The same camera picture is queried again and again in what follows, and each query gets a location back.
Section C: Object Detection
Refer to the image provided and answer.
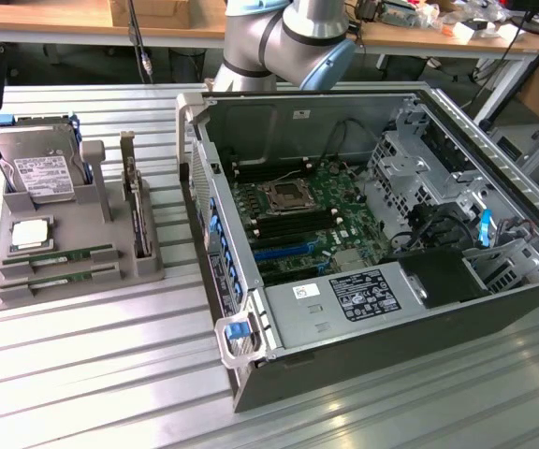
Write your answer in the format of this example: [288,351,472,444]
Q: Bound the metal disk bay cage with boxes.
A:
[366,103,477,236]

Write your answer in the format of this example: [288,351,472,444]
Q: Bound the green RAM stick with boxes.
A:
[29,270,117,288]
[8,244,114,267]

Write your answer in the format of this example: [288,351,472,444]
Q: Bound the grey power supply unit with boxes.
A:
[263,260,429,351]

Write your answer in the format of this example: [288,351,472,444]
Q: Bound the brown cardboard box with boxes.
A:
[109,0,192,28]

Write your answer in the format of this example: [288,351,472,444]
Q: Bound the silver hard disk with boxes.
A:
[0,113,89,206]

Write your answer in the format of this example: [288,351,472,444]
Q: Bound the wooden desk with clutter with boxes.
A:
[343,0,539,123]

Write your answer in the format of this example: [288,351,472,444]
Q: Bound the black open PC case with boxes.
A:
[175,82,539,414]

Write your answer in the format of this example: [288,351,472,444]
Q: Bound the hanging cable with plug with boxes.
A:
[125,0,156,85]

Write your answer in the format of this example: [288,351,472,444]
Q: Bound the metal CPU socket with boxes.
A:
[255,178,310,218]

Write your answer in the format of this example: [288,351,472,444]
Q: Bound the black tripod leg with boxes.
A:
[476,18,539,133]

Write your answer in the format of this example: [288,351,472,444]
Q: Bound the silver CPU chip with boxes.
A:
[10,219,56,250]

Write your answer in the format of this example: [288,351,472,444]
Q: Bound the blue case latch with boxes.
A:
[224,319,251,341]

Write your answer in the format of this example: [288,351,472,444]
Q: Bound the upright expansion card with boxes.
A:
[119,130,154,259]

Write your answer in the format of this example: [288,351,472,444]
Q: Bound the wooden desk white frame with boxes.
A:
[0,0,233,50]

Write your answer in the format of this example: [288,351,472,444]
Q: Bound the black wire loop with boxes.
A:
[331,118,379,166]

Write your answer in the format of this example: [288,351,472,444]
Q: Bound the blue expansion slot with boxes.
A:
[253,241,321,264]

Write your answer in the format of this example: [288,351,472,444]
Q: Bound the black monitor stand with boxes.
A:
[511,0,539,36]

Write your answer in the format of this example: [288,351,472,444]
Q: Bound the grey parts rack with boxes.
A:
[0,134,166,312]

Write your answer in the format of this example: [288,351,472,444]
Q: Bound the blue locking lever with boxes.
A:
[476,208,494,249]

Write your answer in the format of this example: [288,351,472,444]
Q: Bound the green motherboard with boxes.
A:
[222,157,393,288]

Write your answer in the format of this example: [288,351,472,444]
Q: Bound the grey computer case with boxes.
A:
[484,124,539,191]

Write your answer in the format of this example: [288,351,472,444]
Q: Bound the red and black wires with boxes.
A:
[497,217,538,246]

